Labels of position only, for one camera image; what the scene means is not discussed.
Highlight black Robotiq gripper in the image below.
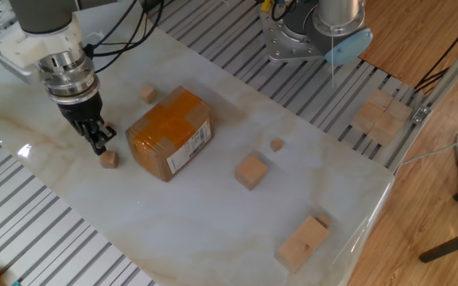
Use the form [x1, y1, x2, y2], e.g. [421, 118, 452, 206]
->
[56, 91, 118, 157]

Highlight small wooden cube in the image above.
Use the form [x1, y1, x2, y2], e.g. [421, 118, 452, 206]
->
[99, 149, 120, 170]
[138, 84, 158, 105]

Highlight cardboard box with orange tape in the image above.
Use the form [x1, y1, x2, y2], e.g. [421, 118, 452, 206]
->
[125, 86, 214, 183]

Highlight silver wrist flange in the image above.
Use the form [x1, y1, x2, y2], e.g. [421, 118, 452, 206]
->
[37, 51, 101, 105]

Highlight large wooden cube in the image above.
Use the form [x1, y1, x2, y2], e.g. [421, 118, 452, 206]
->
[234, 153, 269, 191]

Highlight long wooden block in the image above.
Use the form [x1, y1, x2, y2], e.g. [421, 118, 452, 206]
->
[274, 214, 331, 274]

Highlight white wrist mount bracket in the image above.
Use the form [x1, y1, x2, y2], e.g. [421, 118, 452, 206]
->
[0, 14, 85, 68]

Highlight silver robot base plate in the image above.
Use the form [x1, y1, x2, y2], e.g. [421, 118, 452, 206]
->
[258, 0, 325, 64]

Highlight metal corner bracket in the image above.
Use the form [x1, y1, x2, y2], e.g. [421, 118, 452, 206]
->
[410, 104, 433, 124]

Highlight grey cable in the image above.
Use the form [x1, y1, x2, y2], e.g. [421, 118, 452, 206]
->
[400, 133, 458, 166]

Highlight black floor cables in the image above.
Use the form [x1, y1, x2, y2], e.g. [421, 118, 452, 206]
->
[413, 7, 458, 95]

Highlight aluminium frame beam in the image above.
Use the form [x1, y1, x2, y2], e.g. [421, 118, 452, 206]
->
[413, 25, 458, 120]

